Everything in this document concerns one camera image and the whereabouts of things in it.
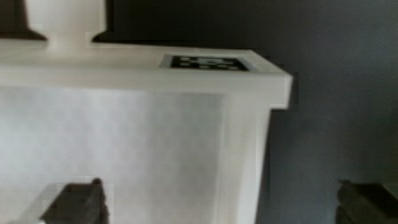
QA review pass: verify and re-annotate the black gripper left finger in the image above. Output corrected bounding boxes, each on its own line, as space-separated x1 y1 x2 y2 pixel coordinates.
39 178 108 224

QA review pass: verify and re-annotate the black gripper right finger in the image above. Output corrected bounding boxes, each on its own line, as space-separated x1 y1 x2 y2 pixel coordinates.
336 181 398 224

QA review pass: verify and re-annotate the white front drawer tray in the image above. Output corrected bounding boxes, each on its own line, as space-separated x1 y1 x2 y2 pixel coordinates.
0 0 291 224

